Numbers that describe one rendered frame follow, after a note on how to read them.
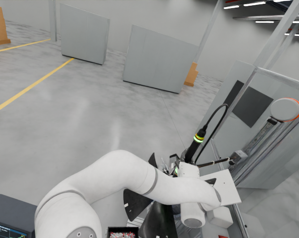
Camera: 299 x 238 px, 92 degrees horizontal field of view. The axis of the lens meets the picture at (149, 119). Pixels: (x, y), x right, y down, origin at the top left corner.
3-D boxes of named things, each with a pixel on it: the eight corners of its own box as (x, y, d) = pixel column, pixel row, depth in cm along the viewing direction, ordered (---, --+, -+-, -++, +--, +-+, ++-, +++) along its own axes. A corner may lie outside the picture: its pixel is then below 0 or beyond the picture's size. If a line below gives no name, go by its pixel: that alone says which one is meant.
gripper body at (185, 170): (175, 186, 66) (175, 167, 76) (196, 193, 66) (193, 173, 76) (182, 176, 63) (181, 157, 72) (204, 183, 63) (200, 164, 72)
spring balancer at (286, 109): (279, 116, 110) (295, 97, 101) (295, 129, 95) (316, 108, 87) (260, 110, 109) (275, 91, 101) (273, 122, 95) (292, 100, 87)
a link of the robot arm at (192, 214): (194, 180, 59) (175, 187, 63) (199, 214, 48) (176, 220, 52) (205, 191, 62) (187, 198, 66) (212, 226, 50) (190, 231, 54)
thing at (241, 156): (235, 156, 123) (242, 148, 119) (243, 162, 118) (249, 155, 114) (228, 157, 118) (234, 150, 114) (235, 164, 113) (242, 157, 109)
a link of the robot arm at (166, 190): (173, 150, 43) (218, 185, 58) (135, 170, 50) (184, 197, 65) (177, 179, 37) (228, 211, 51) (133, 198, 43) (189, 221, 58)
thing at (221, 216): (221, 210, 138) (227, 204, 132) (226, 229, 124) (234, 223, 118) (204, 204, 137) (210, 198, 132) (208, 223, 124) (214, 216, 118)
